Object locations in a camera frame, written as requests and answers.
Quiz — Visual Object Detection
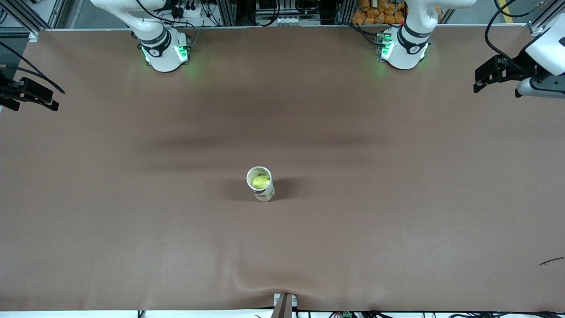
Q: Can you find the orange packaged goods pile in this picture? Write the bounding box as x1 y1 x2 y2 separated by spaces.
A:
352 0 443 26

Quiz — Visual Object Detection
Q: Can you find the white power strip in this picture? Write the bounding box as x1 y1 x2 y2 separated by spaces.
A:
170 0 208 26

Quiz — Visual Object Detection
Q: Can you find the brown table mat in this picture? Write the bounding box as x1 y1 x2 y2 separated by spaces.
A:
0 24 565 312

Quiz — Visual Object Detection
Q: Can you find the white electronics box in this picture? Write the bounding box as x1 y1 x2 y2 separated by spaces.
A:
255 0 322 27

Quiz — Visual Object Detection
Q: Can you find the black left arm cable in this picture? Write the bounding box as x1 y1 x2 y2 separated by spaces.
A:
484 0 530 64

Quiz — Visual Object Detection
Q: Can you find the aluminium frame profile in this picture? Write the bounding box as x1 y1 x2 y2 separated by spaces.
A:
528 0 565 36
0 0 60 42

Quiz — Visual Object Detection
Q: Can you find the aluminium frame post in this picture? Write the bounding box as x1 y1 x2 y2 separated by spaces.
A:
216 0 237 27
334 0 356 25

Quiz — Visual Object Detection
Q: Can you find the black cable bundle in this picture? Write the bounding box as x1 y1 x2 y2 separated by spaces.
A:
362 310 565 318

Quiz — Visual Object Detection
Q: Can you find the grey clamp bracket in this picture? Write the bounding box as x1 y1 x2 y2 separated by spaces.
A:
273 293 298 318

